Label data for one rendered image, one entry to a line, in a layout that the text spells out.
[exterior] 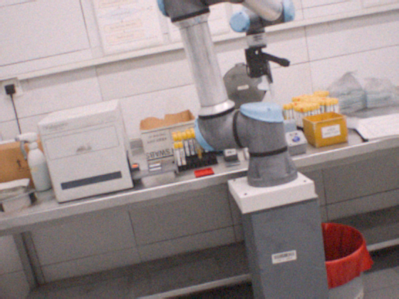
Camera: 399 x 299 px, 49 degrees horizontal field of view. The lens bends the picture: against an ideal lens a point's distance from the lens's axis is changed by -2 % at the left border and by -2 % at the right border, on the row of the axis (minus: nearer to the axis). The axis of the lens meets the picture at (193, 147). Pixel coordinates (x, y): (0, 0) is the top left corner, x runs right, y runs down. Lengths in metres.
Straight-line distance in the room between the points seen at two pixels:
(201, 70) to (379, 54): 1.38
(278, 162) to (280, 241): 0.23
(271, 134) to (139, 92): 1.07
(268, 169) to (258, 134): 0.10
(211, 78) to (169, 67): 0.91
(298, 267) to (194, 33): 0.73
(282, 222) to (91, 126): 0.73
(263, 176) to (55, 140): 0.74
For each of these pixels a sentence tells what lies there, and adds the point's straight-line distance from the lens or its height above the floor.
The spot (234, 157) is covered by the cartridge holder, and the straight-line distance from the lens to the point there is 1.69.
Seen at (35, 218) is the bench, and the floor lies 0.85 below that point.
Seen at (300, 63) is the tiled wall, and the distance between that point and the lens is 2.33.
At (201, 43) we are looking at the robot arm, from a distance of 1.29.
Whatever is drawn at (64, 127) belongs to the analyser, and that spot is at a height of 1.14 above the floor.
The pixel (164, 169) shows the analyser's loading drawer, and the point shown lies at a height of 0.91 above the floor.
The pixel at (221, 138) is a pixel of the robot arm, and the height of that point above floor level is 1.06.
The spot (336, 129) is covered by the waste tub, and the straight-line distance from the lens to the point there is 1.75.
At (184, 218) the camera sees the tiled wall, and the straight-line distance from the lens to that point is 2.38.
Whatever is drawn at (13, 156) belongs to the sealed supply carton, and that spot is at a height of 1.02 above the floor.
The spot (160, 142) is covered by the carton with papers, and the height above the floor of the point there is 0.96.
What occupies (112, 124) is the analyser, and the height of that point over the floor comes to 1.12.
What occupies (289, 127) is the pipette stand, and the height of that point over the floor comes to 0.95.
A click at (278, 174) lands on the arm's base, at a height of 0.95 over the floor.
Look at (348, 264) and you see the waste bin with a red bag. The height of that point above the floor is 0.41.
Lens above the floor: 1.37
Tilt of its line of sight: 14 degrees down
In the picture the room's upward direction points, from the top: 11 degrees counter-clockwise
